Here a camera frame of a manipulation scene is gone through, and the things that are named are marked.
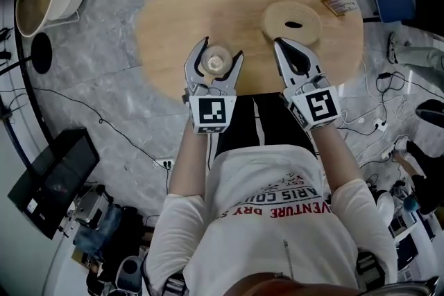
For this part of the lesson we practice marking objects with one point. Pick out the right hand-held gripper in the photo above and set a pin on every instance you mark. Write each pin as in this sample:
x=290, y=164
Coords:
x=319, y=107

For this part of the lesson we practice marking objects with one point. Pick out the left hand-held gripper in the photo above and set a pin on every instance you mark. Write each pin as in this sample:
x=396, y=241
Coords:
x=211, y=111

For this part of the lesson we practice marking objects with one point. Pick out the small glass jar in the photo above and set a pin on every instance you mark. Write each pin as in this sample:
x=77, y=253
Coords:
x=215, y=60

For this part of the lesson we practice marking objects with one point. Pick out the person's right forearm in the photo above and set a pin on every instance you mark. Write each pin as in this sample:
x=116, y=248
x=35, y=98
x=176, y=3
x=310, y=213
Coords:
x=338, y=156

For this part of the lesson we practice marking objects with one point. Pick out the person's left forearm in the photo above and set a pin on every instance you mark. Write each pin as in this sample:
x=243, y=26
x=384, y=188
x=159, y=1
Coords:
x=189, y=163

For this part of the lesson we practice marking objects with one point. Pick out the light wooden coffee table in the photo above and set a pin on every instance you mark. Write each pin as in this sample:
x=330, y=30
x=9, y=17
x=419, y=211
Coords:
x=215, y=7

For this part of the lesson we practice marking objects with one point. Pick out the round wooden stacked tray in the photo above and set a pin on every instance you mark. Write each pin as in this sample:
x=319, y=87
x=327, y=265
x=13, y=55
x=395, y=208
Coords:
x=291, y=22

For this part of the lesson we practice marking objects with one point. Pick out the person's black striped trousers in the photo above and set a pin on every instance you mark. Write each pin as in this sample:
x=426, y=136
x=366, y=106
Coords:
x=277, y=124

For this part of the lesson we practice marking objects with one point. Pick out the white power strip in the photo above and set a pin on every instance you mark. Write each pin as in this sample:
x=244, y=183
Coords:
x=379, y=124

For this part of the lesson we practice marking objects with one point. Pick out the white floor socket strip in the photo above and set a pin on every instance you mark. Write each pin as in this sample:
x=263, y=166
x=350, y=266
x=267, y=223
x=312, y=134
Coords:
x=166, y=163

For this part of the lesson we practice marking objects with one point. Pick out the black round office chair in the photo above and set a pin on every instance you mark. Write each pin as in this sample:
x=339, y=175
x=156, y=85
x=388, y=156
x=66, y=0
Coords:
x=431, y=111

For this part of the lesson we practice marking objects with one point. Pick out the white printed t-shirt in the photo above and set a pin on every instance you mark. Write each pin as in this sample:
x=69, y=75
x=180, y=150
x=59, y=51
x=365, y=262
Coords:
x=270, y=235

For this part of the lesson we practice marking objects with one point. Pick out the silver metal case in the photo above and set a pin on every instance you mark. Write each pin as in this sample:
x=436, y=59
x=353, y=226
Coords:
x=92, y=206

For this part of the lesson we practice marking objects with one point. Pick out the black flat monitor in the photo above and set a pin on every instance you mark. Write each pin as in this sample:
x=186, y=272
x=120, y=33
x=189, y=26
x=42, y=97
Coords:
x=55, y=180

